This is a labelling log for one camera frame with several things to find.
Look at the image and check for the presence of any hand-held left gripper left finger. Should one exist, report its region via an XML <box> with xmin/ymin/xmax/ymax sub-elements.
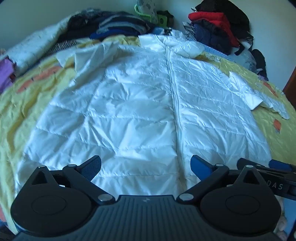
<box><xmin>31</xmin><ymin>155</ymin><xmax>116</xmax><ymax>205</ymax></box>

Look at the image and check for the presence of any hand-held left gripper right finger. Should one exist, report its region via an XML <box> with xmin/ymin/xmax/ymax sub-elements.
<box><xmin>176</xmin><ymin>155</ymin><xmax>266</xmax><ymax>205</ymax></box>

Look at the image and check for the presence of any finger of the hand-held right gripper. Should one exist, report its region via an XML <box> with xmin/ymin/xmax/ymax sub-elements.
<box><xmin>269</xmin><ymin>159</ymin><xmax>291</xmax><ymax>172</ymax></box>
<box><xmin>237</xmin><ymin>158</ymin><xmax>270</xmax><ymax>171</ymax></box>

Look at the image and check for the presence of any white puffer jacket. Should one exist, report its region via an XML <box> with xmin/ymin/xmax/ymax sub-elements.
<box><xmin>15</xmin><ymin>31</ymin><xmax>290</xmax><ymax>200</ymax></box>

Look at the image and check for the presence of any dark folded clothes pile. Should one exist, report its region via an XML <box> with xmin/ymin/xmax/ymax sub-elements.
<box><xmin>97</xmin><ymin>14</ymin><xmax>155</xmax><ymax>37</ymax></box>

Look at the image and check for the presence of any wooden door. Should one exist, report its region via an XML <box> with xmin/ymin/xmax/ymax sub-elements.
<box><xmin>284</xmin><ymin>68</ymin><xmax>296</xmax><ymax>106</ymax></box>

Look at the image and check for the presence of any yellow printed blanket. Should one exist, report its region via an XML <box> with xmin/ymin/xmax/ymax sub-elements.
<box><xmin>0</xmin><ymin>35</ymin><xmax>296</xmax><ymax>235</ymax></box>

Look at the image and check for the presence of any black cloth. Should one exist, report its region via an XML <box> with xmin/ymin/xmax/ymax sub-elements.
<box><xmin>250</xmin><ymin>49</ymin><xmax>269</xmax><ymax>81</ymax></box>

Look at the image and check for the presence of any zebra striped cloth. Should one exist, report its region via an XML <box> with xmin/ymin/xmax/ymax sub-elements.
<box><xmin>54</xmin><ymin>40</ymin><xmax>80</xmax><ymax>51</ymax></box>

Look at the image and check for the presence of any purple cloth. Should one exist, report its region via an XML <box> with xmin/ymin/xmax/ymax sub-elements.
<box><xmin>0</xmin><ymin>57</ymin><xmax>17</xmax><ymax>93</ymax></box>

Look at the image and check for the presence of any navy jacket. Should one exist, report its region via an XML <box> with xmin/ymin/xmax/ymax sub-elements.
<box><xmin>192</xmin><ymin>21</ymin><xmax>234</xmax><ymax>55</ymax></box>

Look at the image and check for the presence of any blue garment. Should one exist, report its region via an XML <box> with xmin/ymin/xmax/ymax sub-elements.
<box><xmin>90</xmin><ymin>29</ymin><xmax>130</xmax><ymax>40</ymax></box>

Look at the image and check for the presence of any white printed quilt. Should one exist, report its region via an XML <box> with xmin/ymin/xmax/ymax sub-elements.
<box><xmin>3</xmin><ymin>15</ymin><xmax>78</xmax><ymax>77</ymax></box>

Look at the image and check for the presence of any red jacket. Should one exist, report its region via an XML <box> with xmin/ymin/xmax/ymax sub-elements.
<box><xmin>188</xmin><ymin>11</ymin><xmax>240</xmax><ymax>48</ymax></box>

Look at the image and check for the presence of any black fuzzy garment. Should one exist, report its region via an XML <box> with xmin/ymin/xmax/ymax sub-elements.
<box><xmin>67</xmin><ymin>9</ymin><xmax>109</xmax><ymax>39</ymax></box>

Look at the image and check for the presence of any black jacket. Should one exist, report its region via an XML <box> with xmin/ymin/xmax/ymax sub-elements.
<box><xmin>191</xmin><ymin>0</ymin><xmax>251</xmax><ymax>39</ymax></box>

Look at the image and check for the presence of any green plastic stool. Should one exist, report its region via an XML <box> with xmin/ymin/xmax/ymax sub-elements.
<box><xmin>135</xmin><ymin>5</ymin><xmax>168</xmax><ymax>27</ymax></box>

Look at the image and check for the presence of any floral print pillow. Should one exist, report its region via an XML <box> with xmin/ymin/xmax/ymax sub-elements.
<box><xmin>138</xmin><ymin>0</ymin><xmax>158</xmax><ymax>22</ymax></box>

